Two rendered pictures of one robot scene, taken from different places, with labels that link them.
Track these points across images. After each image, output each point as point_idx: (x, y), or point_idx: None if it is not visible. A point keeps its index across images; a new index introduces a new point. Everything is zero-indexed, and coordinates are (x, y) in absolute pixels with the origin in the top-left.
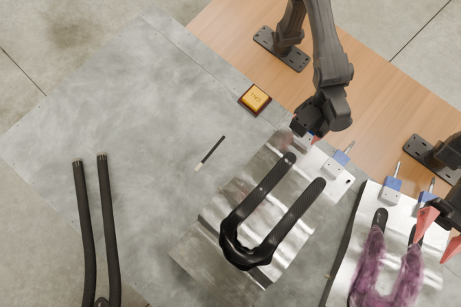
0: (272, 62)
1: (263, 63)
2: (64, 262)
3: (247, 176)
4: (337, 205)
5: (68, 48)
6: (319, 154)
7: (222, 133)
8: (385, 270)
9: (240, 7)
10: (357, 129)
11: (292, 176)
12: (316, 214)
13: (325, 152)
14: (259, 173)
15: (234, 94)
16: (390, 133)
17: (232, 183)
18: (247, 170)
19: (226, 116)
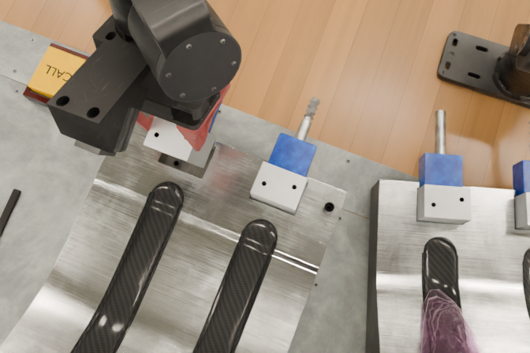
0: None
1: None
2: None
3: (69, 284)
4: (329, 262)
5: None
6: (237, 162)
7: (13, 186)
8: None
9: None
10: (323, 67)
11: (186, 243)
12: (274, 321)
13: (265, 145)
14: (99, 264)
15: (20, 82)
16: (399, 50)
17: (27, 325)
18: (66, 268)
19: (12, 140)
